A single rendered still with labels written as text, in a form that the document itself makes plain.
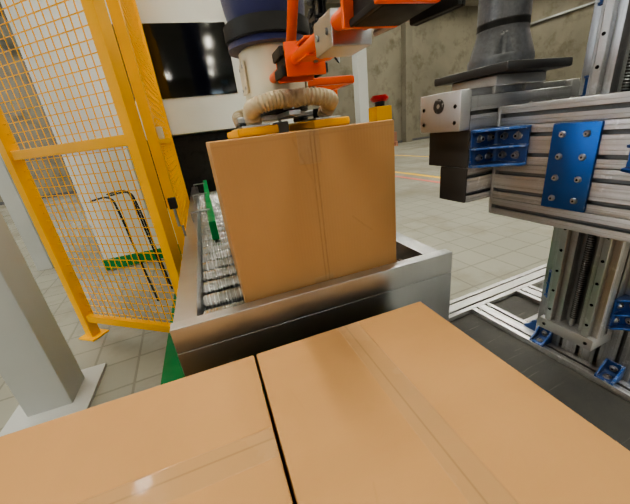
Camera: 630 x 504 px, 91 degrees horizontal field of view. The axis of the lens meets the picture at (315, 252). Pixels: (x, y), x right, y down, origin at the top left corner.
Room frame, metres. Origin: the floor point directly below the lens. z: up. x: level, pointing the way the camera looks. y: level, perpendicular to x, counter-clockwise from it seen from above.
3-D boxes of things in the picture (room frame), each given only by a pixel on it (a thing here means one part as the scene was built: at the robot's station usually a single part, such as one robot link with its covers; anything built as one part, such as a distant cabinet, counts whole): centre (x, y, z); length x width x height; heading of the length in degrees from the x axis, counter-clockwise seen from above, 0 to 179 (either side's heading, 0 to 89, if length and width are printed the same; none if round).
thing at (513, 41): (0.90, -0.53, 1.09); 0.15 x 0.15 x 0.10
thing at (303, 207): (0.96, 0.07, 0.75); 0.60 x 0.40 x 0.40; 17
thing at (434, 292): (0.64, -0.02, 0.48); 0.70 x 0.03 x 0.15; 107
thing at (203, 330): (0.64, -0.02, 0.58); 0.70 x 0.03 x 0.06; 107
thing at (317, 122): (1.01, -0.04, 0.97); 0.34 x 0.10 x 0.05; 17
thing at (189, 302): (1.66, 0.64, 0.50); 2.31 x 0.05 x 0.19; 17
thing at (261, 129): (0.96, 0.15, 0.97); 0.34 x 0.10 x 0.05; 17
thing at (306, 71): (0.74, -0.02, 1.08); 0.10 x 0.08 x 0.06; 107
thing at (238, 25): (0.98, 0.05, 1.19); 0.23 x 0.23 x 0.04
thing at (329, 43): (0.54, -0.08, 1.07); 0.07 x 0.07 x 0.04; 17
